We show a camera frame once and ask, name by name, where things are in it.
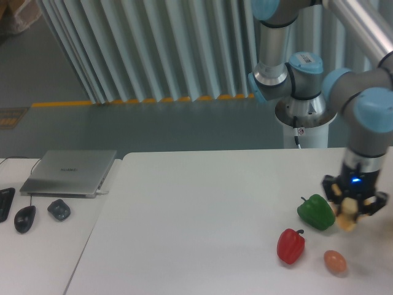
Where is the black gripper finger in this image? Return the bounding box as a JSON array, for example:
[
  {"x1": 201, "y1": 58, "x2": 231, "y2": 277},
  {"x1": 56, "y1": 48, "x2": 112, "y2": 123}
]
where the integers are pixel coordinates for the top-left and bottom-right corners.
[
  {"x1": 322, "y1": 175, "x2": 341, "y2": 203},
  {"x1": 356, "y1": 191, "x2": 387, "y2": 216}
]

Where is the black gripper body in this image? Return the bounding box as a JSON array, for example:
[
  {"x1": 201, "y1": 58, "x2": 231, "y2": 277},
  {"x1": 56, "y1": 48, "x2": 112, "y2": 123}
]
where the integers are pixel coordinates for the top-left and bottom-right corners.
[{"x1": 334, "y1": 163, "x2": 380, "y2": 205}]

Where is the triangular bread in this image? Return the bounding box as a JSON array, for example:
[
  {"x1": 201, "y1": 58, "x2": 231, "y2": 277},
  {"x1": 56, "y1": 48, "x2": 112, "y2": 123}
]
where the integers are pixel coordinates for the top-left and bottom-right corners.
[{"x1": 333, "y1": 197, "x2": 358, "y2": 232}]

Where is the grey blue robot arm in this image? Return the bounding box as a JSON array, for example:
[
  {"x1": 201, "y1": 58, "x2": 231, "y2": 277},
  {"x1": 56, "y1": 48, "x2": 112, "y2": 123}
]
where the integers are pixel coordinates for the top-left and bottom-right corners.
[{"x1": 249, "y1": 1, "x2": 392, "y2": 221}]

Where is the green bell pepper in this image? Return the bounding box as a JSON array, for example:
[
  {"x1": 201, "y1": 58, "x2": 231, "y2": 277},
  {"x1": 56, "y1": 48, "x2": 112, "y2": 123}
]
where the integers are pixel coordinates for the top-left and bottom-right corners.
[{"x1": 297, "y1": 194, "x2": 335, "y2": 231}]

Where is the red bell pepper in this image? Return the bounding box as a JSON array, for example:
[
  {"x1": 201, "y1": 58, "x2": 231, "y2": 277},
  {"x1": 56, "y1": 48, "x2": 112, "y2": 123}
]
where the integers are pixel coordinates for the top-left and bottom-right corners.
[{"x1": 276, "y1": 229, "x2": 305, "y2": 265}]

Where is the brown egg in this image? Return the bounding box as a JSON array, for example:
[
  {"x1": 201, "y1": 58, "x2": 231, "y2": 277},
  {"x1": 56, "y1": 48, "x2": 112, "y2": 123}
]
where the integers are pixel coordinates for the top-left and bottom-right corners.
[{"x1": 324, "y1": 250, "x2": 347, "y2": 273}]

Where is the corrugated metal partition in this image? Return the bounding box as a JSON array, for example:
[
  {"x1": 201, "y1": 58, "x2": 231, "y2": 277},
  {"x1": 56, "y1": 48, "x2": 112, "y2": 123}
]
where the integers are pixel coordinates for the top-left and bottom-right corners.
[{"x1": 38, "y1": 1, "x2": 392, "y2": 103}]

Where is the silver closed laptop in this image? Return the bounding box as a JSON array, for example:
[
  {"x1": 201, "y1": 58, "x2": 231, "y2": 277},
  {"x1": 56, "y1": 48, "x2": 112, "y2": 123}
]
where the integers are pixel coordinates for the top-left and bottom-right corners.
[{"x1": 20, "y1": 150, "x2": 117, "y2": 198}]

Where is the dark grey small device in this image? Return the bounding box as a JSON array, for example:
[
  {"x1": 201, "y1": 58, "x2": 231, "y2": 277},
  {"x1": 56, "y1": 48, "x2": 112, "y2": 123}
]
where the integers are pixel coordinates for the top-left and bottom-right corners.
[{"x1": 47, "y1": 199, "x2": 71, "y2": 221}]

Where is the black computer mouse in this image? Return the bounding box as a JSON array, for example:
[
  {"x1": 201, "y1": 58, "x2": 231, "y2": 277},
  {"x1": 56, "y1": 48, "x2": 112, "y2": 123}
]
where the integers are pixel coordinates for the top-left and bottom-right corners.
[{"x1": 14, "y1": 205, "x2": 36, "y2": 234}]

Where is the black keyboard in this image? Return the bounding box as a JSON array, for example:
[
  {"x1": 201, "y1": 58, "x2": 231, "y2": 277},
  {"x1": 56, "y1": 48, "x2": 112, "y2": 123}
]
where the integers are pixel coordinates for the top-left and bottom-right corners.
[{"x1": 0, "y1": 187, "x2": 15, "y2": 222}]

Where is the cardboard box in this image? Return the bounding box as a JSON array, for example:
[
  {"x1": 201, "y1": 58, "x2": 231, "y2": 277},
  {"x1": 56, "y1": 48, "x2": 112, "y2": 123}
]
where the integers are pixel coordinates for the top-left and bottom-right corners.
[{"x1": 1, "y1": 0, "x2": 42, "y2": 36}]

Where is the black pedestal cable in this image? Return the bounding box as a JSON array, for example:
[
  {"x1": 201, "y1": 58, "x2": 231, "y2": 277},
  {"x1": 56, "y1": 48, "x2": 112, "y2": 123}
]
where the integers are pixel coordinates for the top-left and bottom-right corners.
[{"x1": 292, "y1": 115, "x2": 302, "y2": 150}]

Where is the black mouse cable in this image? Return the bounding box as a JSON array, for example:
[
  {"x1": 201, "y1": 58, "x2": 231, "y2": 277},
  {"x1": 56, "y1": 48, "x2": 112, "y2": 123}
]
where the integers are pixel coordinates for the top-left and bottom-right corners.
[{"x1": 0, "y1": 155, "x2": 42, "y2": 207}]

